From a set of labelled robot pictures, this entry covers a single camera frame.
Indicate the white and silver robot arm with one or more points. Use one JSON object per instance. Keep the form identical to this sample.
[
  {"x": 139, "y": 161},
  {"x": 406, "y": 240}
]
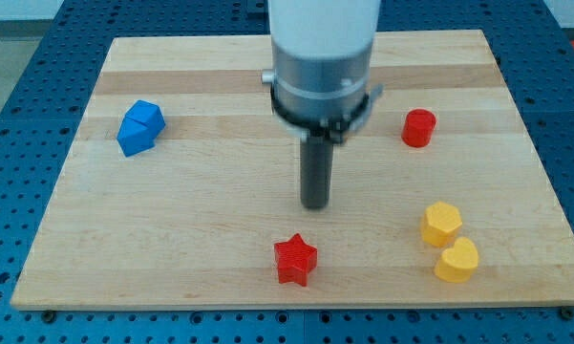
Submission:
[{"x": 321, "y": 58}]

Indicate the red star block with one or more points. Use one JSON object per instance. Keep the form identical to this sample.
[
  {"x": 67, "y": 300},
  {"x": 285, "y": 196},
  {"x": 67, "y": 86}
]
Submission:
[{"x": 295, "y": 260}]

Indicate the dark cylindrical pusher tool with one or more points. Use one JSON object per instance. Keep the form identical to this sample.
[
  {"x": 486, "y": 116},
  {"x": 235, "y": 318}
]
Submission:
[{"x": 316, "y": 155}]

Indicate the wooden board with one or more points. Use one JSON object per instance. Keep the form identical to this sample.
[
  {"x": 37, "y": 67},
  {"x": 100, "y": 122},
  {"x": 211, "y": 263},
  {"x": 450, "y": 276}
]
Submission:
[{"x": 190, "y": 223}]

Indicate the red cylinder block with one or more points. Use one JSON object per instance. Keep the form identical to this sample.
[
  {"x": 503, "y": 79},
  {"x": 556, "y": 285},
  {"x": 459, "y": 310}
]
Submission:
[{"x": 418, "y": 128}]

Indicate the blue triangle block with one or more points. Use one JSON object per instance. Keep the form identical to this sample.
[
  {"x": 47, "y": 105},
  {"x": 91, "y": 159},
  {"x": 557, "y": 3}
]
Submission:
[{"x": 134, "y": 137}]

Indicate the blue cube block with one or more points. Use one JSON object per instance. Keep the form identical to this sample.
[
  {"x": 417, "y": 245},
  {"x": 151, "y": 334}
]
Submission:
[{"x": 149, "y": 115}]

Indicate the yellow hexagon block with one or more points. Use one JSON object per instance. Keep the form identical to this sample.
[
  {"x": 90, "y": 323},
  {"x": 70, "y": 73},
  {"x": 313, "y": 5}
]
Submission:
[{"x": 440, "y": 224}]

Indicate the yellow heart block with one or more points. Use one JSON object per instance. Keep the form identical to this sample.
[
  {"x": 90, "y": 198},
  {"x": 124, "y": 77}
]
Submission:
[{"x": 457, "y": 263}]

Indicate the blue perforated table plate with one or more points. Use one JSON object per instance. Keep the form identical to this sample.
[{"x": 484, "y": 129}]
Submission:
[{"x": 38, "y": 122}]

